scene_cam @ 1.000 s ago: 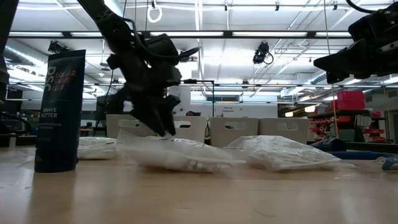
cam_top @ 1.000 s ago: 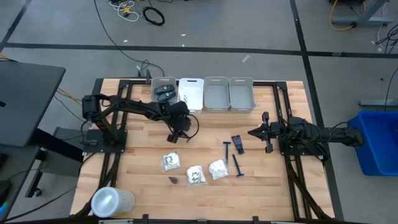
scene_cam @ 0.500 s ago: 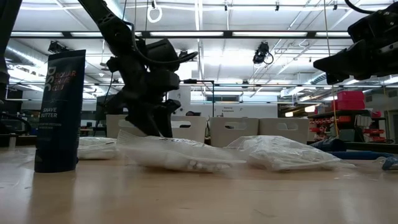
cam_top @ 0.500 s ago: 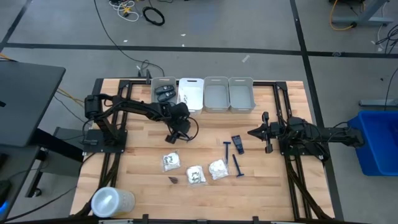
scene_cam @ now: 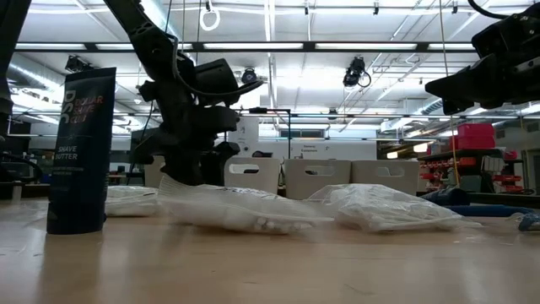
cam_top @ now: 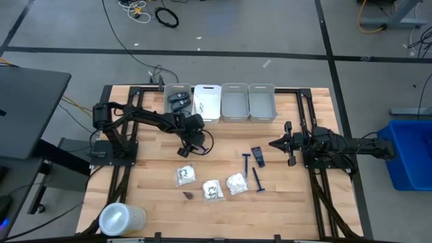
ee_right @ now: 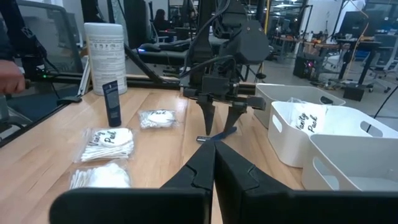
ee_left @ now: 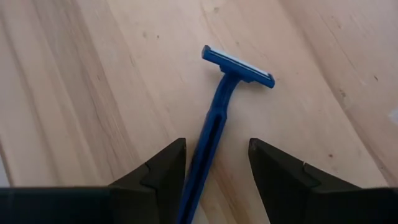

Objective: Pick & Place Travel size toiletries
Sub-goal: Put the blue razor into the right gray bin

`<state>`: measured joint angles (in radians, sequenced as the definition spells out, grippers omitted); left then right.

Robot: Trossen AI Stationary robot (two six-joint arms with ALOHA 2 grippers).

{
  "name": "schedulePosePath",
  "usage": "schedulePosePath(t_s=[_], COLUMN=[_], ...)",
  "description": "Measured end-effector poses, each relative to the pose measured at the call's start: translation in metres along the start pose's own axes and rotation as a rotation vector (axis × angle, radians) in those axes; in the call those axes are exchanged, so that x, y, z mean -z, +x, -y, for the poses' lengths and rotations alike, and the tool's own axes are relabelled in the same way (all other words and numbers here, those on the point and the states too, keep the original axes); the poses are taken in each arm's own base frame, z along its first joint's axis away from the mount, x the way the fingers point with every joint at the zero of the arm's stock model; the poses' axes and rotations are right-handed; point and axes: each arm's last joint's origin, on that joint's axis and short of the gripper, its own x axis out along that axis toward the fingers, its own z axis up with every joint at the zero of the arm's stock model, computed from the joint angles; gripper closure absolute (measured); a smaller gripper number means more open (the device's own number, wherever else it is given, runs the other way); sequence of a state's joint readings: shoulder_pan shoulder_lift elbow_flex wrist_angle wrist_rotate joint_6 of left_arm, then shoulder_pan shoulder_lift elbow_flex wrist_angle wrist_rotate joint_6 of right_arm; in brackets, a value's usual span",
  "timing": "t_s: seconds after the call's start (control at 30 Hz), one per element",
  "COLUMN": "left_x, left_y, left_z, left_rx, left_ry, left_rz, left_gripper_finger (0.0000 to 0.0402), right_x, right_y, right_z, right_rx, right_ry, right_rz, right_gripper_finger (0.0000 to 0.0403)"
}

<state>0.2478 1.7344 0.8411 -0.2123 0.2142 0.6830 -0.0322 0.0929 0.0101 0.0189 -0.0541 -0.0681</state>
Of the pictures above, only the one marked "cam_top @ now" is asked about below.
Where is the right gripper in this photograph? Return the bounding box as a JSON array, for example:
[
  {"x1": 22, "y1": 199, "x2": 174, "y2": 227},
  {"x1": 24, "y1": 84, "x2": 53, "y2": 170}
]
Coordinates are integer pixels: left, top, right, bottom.
[{"x1": 269, "y1": 121, "x2": 298, "y2": 167}]

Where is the blue disposable razor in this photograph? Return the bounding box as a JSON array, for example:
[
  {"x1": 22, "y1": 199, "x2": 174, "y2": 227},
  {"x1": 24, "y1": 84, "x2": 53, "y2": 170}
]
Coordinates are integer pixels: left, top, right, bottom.
[
  {"x1": 242, "y1": 153, "x2": 252, "y2": 180},
  {"x1": 251, "y1": 167, "x2": 266, "y2": 193}
]

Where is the black oval travel case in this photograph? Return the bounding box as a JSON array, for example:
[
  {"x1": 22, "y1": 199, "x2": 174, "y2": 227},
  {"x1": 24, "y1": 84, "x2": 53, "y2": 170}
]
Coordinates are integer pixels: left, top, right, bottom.
[
  {"x1": 170, "y1": 98, "x2": 192, "y2": 112},
  {"x1": 167, "y1": 92, "x2": 190, "y2": 103}
]

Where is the white plastic storage bin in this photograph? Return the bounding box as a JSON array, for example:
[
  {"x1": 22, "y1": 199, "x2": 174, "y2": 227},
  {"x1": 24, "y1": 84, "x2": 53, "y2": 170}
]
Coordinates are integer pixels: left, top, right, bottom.
[{"x1": 192, "y1": 83, "x2": 222, "y2": 124}]

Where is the grey plastic storage bin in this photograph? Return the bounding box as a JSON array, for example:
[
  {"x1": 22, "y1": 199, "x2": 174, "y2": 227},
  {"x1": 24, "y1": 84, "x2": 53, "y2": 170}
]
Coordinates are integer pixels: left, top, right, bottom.
[
  {"x1": 220, "y1": 83, "x2": 250, "y2": 123},
  {"x1": 248, "y1": 83, "x2": 278, "y2": 124},
  {"x1": 163, "y1": 83, "x2": 194, "y2": 117}
]

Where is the clear plastic cup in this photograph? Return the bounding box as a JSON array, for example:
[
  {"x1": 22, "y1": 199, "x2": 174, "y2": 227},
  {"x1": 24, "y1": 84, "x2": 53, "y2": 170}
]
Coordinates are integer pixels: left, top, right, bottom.
[{"x1": 98, "y1": 202, "x2": 148, "y2": 237}]

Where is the blue plastic tote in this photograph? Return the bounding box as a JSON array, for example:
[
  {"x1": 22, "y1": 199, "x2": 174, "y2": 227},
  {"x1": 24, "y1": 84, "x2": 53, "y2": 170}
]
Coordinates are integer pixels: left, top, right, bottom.
[{"x1": 377, "y1": 119, "x2": 432, "y2": 192}]

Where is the grey desk foot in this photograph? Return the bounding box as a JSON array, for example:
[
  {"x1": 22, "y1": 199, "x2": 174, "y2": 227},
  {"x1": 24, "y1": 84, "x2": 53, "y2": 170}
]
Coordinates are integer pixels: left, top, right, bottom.
[{"x1": 389, "y1": 107, "x2": 432, "y2": 117}]

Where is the grey monitor laptop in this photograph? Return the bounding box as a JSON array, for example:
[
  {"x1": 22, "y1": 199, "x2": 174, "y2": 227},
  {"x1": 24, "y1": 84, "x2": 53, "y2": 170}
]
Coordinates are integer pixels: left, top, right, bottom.
[{"x1": 0, "y1": 65, "x2": 92, "y2": 217}]

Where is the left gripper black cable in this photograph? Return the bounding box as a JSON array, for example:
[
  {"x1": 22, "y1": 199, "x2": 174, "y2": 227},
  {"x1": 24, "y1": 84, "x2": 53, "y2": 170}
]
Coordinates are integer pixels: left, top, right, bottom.
[{"x1": 198, "y1": 129, "x2": 215, "y2": 157}]

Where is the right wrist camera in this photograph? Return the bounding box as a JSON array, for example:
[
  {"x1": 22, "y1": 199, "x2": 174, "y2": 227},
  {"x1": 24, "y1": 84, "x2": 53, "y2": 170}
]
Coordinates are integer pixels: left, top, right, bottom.
[{"x1": 294, "y1": 132, "x2": 308, "y2": 150}]

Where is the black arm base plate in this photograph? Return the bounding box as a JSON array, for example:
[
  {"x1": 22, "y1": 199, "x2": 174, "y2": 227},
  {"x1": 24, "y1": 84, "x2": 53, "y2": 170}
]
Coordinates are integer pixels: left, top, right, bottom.
[
  {"x1": 89, "y1": 140, "x2": 139, "y2": 167},
  {"x1": 301, "y1": 141, "x2": 355, "y2": 169}
]

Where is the long black floor cable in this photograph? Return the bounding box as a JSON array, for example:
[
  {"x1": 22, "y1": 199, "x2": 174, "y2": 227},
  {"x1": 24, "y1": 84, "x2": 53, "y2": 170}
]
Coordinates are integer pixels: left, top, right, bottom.
[{"x1": 101, "y1": 0, "x2": 180, "y2": 85}]

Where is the coiled black floor cable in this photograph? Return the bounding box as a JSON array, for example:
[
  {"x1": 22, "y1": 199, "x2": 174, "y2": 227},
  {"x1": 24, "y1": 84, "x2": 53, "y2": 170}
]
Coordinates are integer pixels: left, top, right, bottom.
[{"x1": 154, "y1": 6, "x2": 180, "y2": 29}]

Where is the yellow cable pair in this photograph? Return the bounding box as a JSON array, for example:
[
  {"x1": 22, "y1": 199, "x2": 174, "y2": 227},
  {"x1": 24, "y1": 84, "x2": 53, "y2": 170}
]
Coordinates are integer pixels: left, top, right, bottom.
[{"x1": 59, "y1": 95, "x2": 102, "y2": 123}]

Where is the yellow floor cable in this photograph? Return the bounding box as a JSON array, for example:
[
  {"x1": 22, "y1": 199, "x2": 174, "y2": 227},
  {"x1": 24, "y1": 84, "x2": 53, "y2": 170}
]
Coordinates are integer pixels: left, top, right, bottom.
[{"x1": 357, "y1": 0, "x2": 385, "y2": 34}]

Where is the white cable bundle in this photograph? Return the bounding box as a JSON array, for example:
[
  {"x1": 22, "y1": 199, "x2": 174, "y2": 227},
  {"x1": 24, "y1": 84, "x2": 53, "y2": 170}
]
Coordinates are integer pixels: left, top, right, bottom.
[{"x1": 117, "y1": 0, "x2": 152, "y2": 24}]

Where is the grey desk leg frame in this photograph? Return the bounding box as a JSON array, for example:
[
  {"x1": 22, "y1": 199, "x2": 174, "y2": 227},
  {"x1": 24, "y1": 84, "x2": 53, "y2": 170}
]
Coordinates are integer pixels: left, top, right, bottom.
[{"x1": 359, "y1": 0, "x2": 428, "y2": 30}]

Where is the black cable tangle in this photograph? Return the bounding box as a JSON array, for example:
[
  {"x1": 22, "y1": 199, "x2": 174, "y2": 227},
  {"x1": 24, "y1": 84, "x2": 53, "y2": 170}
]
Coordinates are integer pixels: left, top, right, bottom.
[{"x1": 406, "y1": 26, "x2": 432, "y2": 59}]

